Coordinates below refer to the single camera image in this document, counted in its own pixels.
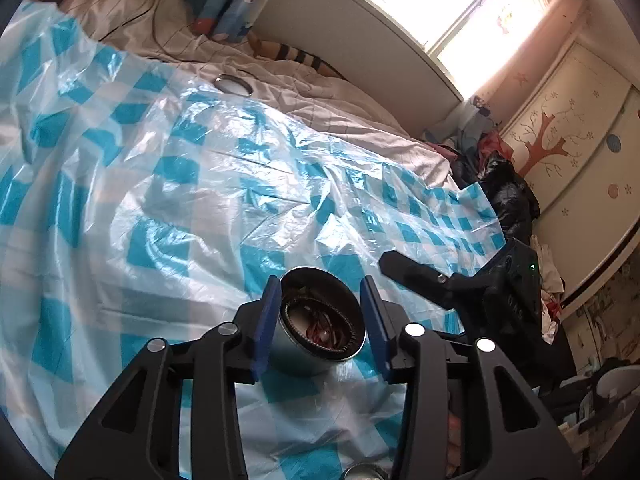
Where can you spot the round metal tin lid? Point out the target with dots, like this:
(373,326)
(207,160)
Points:
(233,85)

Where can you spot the blue printed pillow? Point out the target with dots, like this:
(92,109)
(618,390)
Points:
(225,5)

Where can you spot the white curved headboard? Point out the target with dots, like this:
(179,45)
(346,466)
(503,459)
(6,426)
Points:
(350,25)

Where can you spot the pile of colourful clothes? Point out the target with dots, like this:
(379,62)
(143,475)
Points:
(480,135)

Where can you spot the grey rounded object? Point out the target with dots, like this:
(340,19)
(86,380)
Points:
(612,385)

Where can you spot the striped plush toy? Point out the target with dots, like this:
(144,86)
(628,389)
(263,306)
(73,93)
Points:
(300,55)

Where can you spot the black jacket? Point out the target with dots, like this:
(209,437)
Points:
(505,195)

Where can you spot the white and red cloth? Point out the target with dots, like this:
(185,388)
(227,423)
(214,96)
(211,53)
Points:
(547,280)

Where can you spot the cream wardrobe with tree decal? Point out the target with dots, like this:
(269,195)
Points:
(575,160)

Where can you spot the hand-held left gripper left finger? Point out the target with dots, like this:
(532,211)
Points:
(265,325)

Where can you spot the blue checkered plastic sheet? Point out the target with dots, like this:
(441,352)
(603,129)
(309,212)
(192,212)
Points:
(150,185)

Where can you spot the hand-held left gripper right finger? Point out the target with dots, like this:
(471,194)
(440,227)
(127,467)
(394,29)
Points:
(375,325)

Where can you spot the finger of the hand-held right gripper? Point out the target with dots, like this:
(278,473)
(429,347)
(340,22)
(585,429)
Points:
(415,275)

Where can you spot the white bed quilt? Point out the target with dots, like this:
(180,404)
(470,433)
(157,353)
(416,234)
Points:
(350,110)

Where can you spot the bright window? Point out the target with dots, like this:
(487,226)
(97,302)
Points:
(450,0)

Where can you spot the round metal tin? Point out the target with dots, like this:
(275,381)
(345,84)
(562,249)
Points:
(300,357)

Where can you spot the shiny round metal object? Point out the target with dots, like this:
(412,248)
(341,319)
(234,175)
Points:
(365,474)

